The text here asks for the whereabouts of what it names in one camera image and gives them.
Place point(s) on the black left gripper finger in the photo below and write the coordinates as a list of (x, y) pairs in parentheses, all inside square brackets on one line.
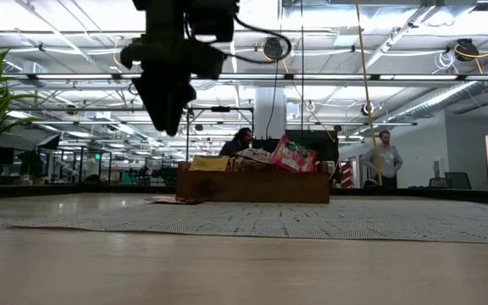
[(178, 110), (155, 106)]

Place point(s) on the yellow tea packet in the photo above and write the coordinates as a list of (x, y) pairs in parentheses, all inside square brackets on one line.
[(209, 164)]

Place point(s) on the beige tea packet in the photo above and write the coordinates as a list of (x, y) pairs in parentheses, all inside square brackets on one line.
[(250, 161)]

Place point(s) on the red strawberry tea packet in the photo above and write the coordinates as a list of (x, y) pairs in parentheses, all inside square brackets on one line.
[(292, 156), (170, 200)]

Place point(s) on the wooden three-compartment tea box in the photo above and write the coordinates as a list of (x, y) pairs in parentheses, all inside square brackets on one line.
[(252, 188)]

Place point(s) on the person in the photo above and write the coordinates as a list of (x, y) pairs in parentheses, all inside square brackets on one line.
[(384, 161), (237, 144)]

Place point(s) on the black cabinet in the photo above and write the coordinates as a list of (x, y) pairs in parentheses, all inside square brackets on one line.
[(265, 145)]

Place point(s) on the black monitor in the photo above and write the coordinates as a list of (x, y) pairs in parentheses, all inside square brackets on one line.
[(324, 142)]

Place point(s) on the long ceiling light strip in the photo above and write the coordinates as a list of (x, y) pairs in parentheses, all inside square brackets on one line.
[(333, 76)]

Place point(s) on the grey woven placemat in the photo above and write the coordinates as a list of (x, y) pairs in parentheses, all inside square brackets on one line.
[(312, 220)]

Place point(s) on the red white striped object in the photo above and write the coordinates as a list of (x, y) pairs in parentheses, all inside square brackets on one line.
[(346, 175)]

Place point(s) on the black office chair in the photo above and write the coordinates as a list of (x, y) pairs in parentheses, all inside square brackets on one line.
[(458, 180)]

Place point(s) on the black metal rig frame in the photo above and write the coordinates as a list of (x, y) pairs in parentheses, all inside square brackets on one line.
[(220, 109)]

